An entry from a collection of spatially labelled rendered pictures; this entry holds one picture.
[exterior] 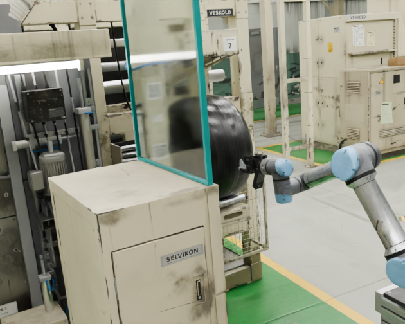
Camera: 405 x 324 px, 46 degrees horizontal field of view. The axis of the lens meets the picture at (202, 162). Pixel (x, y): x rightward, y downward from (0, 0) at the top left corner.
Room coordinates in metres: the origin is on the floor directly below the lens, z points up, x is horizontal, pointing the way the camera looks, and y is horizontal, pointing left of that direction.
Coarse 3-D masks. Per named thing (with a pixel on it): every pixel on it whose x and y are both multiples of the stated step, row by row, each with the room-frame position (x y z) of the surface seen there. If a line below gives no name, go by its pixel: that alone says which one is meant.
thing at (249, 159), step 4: (244, 156) 2.17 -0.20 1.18; (248, 156) 2.15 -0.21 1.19; (252, 156) 2.15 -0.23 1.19; (256, 156) 2.15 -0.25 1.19; (260, 156) 2.10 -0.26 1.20; (264, 156) 2.11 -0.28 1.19; (244, 160) 2.18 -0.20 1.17; (248, 160) 2.18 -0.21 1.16; (252, 160) 2.14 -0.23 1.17; (256, 160) 2.12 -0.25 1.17; (260, 160) 2.10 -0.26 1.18; (248, 164) 2.16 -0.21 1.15; (252, 164) 2.14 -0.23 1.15; (256, 164) 2.13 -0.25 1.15; (248, 168) 2.15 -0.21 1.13; (252, 168) 2.13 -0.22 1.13; (248, 172) 2.16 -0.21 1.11; (252, 172) 2.14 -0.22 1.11; (260, 172) 2.09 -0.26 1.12
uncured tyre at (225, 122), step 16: (208, 96) 2.47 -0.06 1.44; (208, 112) 2.31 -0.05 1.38; (224, 112) 2.34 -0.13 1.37; (240, 112) 2.43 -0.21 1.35; (224, 128) 2.28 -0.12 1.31; (240, 128) 2.32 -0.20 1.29; (224, 144) 2.24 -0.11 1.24; (240, 144) 2.28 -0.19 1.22; (224, 160) 2.23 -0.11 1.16; (224, 176) 2.24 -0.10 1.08; (240, 176) 2.30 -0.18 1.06; (224, 192) 2.31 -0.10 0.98
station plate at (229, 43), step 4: (224, 40) 2.79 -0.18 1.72; (228, 40) 2.81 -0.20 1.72; (232, 40) 2.82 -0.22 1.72; (236, 40) 2.83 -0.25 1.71; (224, 44) 2.79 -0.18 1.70; (228, 44) 2.81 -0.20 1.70; (232, 44) 2.82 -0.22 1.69; (236, 44) 2.83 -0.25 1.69; (224, 48) 2.79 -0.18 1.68; (228, 48) 2.81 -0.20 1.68; (232, 48) 2.82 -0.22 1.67; (236, 48) 2.83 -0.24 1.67
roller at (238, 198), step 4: (232, 196) 2.41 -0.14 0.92; (236, 196) 2.41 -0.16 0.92; (240, 196) 2.42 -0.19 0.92; (244, 196) 2.43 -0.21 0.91; (220, 200) 2.36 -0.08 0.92; (224, 200) 2.37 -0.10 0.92; (228, 200) 2.38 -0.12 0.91; (232, 200) 2.38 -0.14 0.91; (236, 200) 2.39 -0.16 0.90; (240, 200) 2.41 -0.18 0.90; (244, 200) 2.42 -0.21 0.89; (220, 204) 2.35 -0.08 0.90; (224, 204) 2.36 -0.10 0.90; (228, 204) 2.37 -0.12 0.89; (232, 204) 2.39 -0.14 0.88
